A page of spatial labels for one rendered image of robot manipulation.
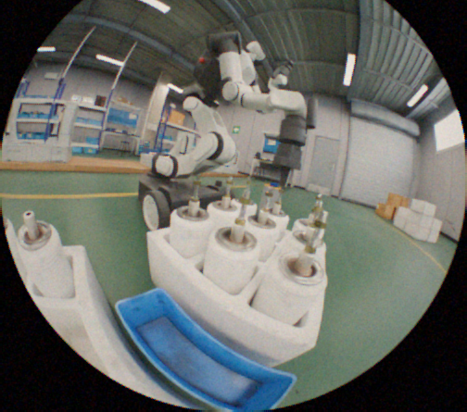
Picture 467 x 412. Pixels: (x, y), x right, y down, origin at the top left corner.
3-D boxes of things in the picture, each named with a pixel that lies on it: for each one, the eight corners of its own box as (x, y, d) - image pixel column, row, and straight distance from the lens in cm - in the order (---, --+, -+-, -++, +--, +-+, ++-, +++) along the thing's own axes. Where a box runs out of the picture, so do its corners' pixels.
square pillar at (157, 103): (136, 154, 707) (157, 76, 793) (147, 156, 726) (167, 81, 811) (140, 156, 652) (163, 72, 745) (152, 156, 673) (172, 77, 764)
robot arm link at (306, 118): (276, 125, 43) (281, 93, 48) (285, 135, 53) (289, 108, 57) (314, 128, 41) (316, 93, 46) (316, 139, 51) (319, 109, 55)
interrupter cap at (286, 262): (269, 272, 20) (271, 268, 20) (284, 250, 26) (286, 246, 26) (320, 294, 21) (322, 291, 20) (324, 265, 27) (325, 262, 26)
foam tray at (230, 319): (151, 280, 49) (146, 231, 37) (227, 243, 69) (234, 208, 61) (267, 368, 41) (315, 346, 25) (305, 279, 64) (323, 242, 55)
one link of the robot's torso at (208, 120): (203, 166, 64) (178, 107, 95) (224, 168, 77) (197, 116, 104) (225, 144, 57) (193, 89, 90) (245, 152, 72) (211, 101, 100)
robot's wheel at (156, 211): (141, 223, 78) (143, 185, 70) (150, 221, 79) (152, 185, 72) (160, 244, 62) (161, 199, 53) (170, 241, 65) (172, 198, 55)
